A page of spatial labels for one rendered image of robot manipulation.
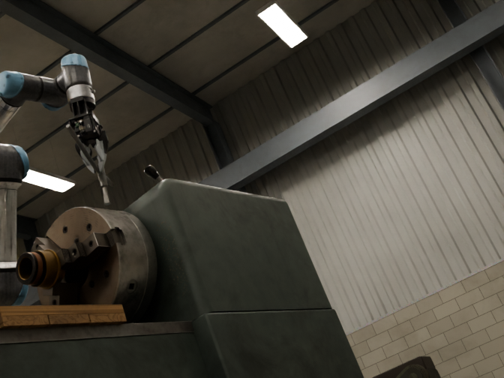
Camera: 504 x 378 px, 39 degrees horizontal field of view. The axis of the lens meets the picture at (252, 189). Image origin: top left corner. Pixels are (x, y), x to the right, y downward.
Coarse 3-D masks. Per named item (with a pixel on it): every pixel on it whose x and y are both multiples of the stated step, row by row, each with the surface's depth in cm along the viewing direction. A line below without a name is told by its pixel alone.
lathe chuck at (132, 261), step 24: (72, 216) 176; (96, 216) 171; (120, 216) 175; (72, 240) 175; (96, 264) 169; (120, 264) 164; (144, 264) 170; (96, 288) 168; (120, 288) 164; (144, 288) 170
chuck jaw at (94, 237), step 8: (96, 232) 165; (112, 232) 167; (88, 240) 165; (96, 240) 164; (104, 240) 166; (112, 240) 166; (120, 240) 168; (72, 248) 165; (80, 248) 165; (88, 248) 165; (96, 248) 164; (104, 248) 166; (64, 256) 164; (72, 256) 165; (80, 256) 164; (88, 256) 166; (96, 256) 167; (64, 264) 164; (72, 264) 165; (80, 264) 167; (88, 264) 169
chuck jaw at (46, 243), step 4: (36, 240) 177; (40, 240) 177; (44, 240) 178; (48, 240) 179; (36, 244) 177; (40, 244) 174; (44, 244) 175; (48, 244) 176; (52, 244) 177; (56, 244) 178; (32, 248) 178; (36, 248) 177; (40, 248) 173; (44, 248) 173; (48, 248) 174; (52, 248) 175; (56, 248) 176; (60, 248) 177; (56, 252) 174
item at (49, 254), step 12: (36, 252) 164; (48, 252) 165; (24, 264) 164; (36, 264) 160; (48, 264) 162; (60, 264) 164; (24, 276) 163; (36, 276) 160; (48, 276) 162; (60, 276) 166; (48, 288) 165
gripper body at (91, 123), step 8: (80, 96) 197; (72, 104) 196; (80, 104) 200; (88, 104) 200; (80, 112) 196; (88, 112) 200; (80, 120) 195; (88, 120) 194; (96, 120) 197; (80, 128) 195; (88, 128) 194; (96, 128) 194; (80, 136) 195; (88, 136) 197; (96, 136) 198; (88, 144) 200
